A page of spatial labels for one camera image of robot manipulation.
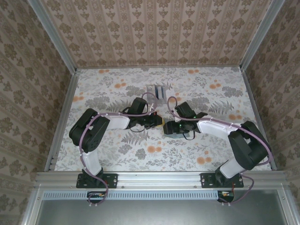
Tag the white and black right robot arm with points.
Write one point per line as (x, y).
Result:
(211, 127)

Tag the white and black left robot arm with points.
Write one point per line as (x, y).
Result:
(117, 120)

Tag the floral patterned table cover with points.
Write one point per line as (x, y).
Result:
(140, 159)

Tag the grey metal panel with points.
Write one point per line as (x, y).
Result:
(152, 213)

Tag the aluminium back rail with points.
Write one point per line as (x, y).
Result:
(164, 66)

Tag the aluminium rail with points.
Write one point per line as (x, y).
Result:
(254, 105)
(159, 179)
(68, 103)
(164, 66)

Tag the aluminium front rail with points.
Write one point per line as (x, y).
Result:
(159, 179)

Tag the aluminium right side rail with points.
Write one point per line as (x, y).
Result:
(254, 105)

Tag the aluminium left side rail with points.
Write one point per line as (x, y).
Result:
(68, 103)

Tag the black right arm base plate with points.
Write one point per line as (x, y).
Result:
(206, 181)

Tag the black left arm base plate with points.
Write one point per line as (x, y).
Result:
(110, 181)

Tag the aluminium right corner post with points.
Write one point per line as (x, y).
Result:
(262, 30)

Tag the aluminium corner post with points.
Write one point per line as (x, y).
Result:
(47, 21)
(262, 30)

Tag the aluminium left corner post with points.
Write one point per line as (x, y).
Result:
(47, 21)

